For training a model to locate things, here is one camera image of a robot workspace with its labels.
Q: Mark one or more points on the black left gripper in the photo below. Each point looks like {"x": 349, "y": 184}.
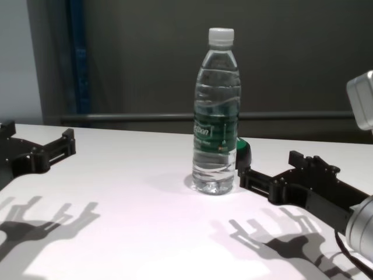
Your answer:
{"x": 17, "y": 154}

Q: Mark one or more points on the grey horizontal metal rail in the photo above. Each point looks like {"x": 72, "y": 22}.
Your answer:
{"x": 131, "y": 117}

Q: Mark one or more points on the blue vertical metal post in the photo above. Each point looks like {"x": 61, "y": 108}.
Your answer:
{"x": 80, "y": 64}

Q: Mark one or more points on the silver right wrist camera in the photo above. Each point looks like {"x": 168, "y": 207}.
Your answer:
{"x": 362, "y": 102}

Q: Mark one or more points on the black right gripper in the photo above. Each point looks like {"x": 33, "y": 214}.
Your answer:
{"x": 317, "y": 192}

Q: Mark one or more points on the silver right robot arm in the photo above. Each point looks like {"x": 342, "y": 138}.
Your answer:
{"x": 362, "y": 224}

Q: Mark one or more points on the green YES push button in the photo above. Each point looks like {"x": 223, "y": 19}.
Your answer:
{"x": 244, "y": 154}

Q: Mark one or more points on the clear plastic water bottle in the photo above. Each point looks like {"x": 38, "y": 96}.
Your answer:
{"x": 217, "y": 102}

